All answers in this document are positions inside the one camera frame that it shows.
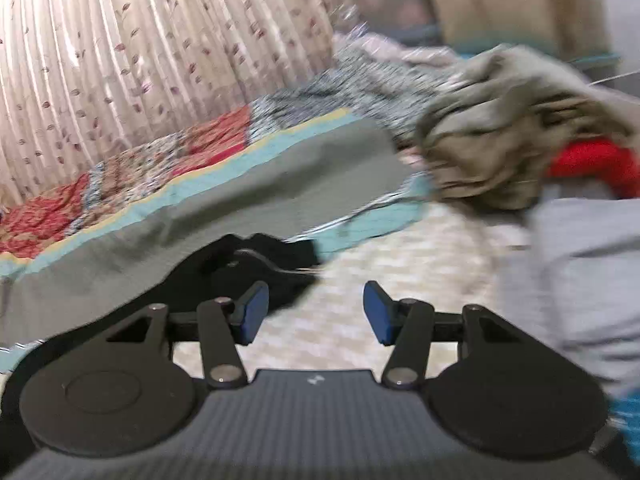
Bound floral patchwork quilt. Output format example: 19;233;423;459
0;40;451;261

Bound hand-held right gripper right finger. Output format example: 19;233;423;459
363;280;526;391

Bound grey garment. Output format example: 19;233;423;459
500;197;640;396

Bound beige fabric storage bag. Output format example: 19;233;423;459
422;0;615;58

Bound pale striped blanket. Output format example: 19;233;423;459
334;32;466;68

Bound olive crumpled cloth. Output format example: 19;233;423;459
415;45;640;211

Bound leaf print curtain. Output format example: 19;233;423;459
0;0;362;208

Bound red cloth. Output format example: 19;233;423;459
547;140;640;198

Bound black pants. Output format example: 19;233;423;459
150;233;322;321

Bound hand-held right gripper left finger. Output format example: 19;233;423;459
102;281;271;390

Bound striped zigzag bedsheet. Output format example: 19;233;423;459
0;110;541;396

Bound clear plastic storage bin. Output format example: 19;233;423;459
347;0;443;46

